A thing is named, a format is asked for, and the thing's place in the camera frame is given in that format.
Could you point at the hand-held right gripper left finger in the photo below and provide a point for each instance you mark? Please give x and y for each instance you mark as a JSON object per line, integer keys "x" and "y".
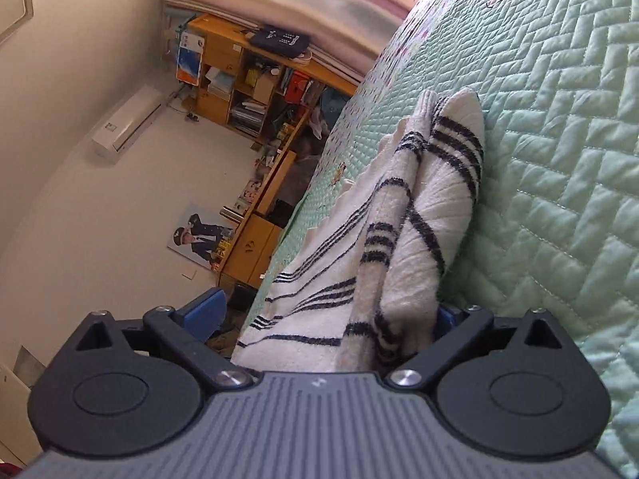
{"x": 204, "y": 314}

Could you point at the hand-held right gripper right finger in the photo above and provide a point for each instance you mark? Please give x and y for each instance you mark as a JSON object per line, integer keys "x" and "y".
{"x": 449, "y": 320}

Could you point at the striped white sweater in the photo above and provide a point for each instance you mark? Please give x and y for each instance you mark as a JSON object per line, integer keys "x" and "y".
{"x": 399, "y": 239}

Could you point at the wooden desk with drawers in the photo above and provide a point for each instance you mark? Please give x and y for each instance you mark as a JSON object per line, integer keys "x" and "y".
{"x": 254, "y": 244}

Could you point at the white air conditioner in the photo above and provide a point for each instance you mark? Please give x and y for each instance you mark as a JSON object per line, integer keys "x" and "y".
{"x": 127, "y": 124}

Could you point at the green bee-print bedspread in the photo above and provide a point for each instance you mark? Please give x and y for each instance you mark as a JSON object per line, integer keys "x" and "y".
{"x": 559, "y": 134}

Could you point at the blue bag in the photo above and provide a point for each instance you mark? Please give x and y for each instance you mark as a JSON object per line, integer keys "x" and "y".
{"x": 333, "y": 105}

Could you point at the wooden bookshelf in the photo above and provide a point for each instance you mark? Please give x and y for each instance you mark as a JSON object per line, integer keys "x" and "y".
{"x": 224, "y": 60}

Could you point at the blue and white box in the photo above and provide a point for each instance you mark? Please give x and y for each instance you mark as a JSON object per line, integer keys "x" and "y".
{"x": 190, "y": 57}

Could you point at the navy tote bag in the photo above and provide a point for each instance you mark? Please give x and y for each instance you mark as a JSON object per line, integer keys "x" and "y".
{"x": 279, "y": 40}

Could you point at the pink curtain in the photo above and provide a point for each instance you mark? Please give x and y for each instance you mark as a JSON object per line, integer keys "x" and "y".
{"x": 299, "y": 5}

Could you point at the white wall switch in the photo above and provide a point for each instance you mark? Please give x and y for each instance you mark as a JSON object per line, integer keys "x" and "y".
{"x": 188, "y": 275}

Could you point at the wall poster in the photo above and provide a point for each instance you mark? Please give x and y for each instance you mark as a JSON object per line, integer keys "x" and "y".
{"x": 199, "y": 237}

